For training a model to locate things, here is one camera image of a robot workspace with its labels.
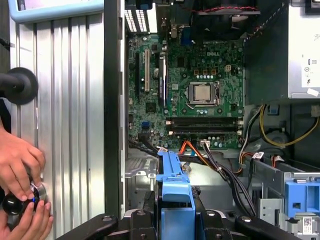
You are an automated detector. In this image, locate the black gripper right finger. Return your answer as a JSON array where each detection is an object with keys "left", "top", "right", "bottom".
[{"left": 191, "top": 191, "right": 297, "bottom": 240}]

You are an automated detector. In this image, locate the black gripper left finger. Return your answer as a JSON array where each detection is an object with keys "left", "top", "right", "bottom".
[{"left": 56, "top": 191, "right": 161, "bottom": 240}]

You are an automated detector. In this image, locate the hard disk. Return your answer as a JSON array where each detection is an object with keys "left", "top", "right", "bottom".
[{"left": 156, "top": 151, "right": 201, "bottom": 240}]

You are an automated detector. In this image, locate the round black tool blue ring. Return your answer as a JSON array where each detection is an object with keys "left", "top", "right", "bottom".
[{"left": 2, "top": 183, "right": 47, "bottom": 216}]

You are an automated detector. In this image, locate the metal disk bay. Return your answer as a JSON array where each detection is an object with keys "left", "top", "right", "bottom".
[{"left": 124, "top": 154, "right": 258, "bottom": 218}]

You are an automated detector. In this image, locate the person's right hand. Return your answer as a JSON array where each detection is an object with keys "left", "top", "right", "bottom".
[{"left": 0, "top": 201, "right": 55, "bottom": 240}]

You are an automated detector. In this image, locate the person's left hand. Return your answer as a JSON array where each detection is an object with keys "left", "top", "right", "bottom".
[{"left": 0, "top": 124, "right": 46, "bottom": 201}]

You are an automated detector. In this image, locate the metal drive cage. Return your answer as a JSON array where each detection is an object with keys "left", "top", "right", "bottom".
[{"left": 247, "top": 154, "right": 320, "bottom": 240}]

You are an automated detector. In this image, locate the blue plastic drive latch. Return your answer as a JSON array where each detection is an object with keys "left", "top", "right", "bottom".
[{"left": 284, "top": 178, "right": 320, "bottom": 218}]

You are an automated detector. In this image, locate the black RAM slot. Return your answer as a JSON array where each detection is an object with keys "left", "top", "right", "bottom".
[
  {"left": 165, "top": 116, "right": 245, "bottom": 127},
  {"left": 168, "top": 125, "right": 245, "bottom": 137}
]

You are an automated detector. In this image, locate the black PC case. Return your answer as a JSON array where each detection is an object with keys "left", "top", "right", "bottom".
[{"left": 103, "top": 0, "right": 320, "bottom": 240}]

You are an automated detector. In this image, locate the silver CPU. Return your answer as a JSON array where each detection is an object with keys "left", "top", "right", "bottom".
[{"left": 194, "top": 84, "right": 212, "bottom": 102}]

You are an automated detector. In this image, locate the CPU socket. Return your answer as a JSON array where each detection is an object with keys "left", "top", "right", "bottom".
[{"left": 186, "top": 81, "right": 222, "bottom": 108}]

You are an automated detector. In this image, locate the black expansion slot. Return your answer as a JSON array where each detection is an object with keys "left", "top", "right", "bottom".
[{"left": 134, "top": 51, "right": 141, "bottom": 99}]

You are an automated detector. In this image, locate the white expansion slot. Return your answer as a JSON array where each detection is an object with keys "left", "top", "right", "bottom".
[{"left": 144, "top": 48, "right": 151, "bottom": 92}]

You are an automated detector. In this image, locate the grey power supply unit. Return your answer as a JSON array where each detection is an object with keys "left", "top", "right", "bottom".
[{"left": 243, "top": 0, "right": 320, "bottom": 106}]

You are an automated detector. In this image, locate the green motherboard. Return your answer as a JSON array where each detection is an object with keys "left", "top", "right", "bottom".
[{"left": 127, "top": 33, "right": 245, "bottom": 151}]

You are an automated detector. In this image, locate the black case fan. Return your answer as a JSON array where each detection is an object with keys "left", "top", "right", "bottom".
[{"left": 189, "top": 0, "right": 262, "bottom": 43}]

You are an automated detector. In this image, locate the black wire bundle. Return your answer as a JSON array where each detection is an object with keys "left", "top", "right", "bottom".
[{"left": 201, "top": 143, "right": 258, "bottom": 216}]

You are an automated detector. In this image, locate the orange wire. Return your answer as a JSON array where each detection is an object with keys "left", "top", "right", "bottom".
[{"left": 179, "top": 139, "right": 208, "bottom": 166}]

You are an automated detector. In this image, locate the yellow wire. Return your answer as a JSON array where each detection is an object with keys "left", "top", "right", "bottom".
[{"left": 259, "top": 104, "right": 320, "bottom": 148}]

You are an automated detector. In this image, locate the black round handle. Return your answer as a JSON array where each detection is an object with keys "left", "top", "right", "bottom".
[{"left": 0, "top": 66, "right": 40, "bottom": 106}]

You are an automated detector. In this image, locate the thin red wire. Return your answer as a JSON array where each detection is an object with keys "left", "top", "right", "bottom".
[{"left": 189, "top": 6, "right": 263, "bottom": 38}]

